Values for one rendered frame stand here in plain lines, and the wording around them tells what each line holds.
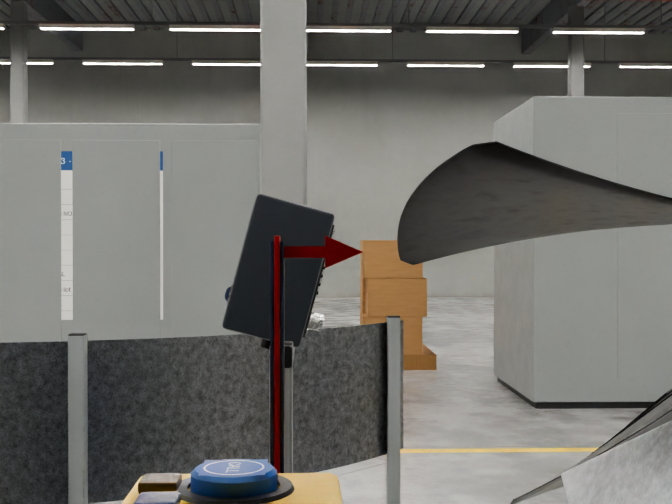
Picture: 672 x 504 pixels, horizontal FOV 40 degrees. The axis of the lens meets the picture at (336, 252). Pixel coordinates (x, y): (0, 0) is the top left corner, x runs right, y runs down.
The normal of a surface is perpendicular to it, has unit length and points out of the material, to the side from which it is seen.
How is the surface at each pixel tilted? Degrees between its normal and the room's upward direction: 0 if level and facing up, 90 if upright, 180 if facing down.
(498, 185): 165
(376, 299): 90
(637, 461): 55
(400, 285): 90
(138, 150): 90
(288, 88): 90
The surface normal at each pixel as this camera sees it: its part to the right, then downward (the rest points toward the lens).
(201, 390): 0.47, 0.00
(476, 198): -0.03, 0.97
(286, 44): 0.03, 0.01
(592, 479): -0.65, -0.57
